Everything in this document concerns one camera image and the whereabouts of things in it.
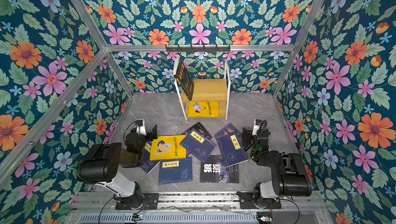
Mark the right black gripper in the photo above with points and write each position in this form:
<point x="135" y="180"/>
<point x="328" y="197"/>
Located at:
<point x="247" y="136"/>

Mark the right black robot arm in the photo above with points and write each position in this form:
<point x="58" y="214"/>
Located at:
<point x="288" y="173"/>

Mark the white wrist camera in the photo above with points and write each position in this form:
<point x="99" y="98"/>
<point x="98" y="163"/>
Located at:
<point x="257" y="126"/>
<point x="140" y="127"/>

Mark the navy book yellow label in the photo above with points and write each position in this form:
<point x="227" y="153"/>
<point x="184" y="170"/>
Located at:
<point x="198" y="145"/>

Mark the dark illustrated cover book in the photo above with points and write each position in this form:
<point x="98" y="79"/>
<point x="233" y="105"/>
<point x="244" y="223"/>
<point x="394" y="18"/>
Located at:
<point x="201" y="129"/>

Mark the wooden shelf white frame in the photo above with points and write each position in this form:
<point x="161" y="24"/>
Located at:
<point x="206" y="90"/>

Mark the black book on shelf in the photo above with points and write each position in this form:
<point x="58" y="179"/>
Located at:
<point x="184" y="79"/>

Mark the yellow cartoon cover book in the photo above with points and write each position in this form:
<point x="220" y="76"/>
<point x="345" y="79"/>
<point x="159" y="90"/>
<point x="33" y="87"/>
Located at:
<point x="167" y="148"/>

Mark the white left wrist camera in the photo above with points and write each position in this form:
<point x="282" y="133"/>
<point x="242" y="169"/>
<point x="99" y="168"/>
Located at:
<point x="140" y="127"/>

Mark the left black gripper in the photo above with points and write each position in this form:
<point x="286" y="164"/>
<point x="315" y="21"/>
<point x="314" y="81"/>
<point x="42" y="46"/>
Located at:
<point x="150" y="133"/>

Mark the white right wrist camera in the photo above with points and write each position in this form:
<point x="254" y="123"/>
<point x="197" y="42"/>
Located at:
<point x="257" y="126"/>

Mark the yellow book under shelf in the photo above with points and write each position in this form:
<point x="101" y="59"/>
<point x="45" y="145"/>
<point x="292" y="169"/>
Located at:
<point x="203" y="110"/>

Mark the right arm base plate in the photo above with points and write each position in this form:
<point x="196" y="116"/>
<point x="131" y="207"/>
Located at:
<point x="250" y="200"/>

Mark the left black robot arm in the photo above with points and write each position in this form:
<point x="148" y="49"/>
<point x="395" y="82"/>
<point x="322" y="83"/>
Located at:
<point x="101" y="164"/>

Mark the black hook rail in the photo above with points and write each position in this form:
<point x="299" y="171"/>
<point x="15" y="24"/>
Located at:
<point x="198" y="48"/>

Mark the black wolf cover book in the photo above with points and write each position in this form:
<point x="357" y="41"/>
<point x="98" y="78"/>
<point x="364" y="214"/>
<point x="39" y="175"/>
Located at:
<point x="214" y="170"/>

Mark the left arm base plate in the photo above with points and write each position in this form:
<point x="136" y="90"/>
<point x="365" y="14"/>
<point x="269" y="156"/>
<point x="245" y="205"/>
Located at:
<point x="137" y="201"/>

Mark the purple book under right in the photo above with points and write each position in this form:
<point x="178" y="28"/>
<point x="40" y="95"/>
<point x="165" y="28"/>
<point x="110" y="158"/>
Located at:
<point x="227" y="130"/>

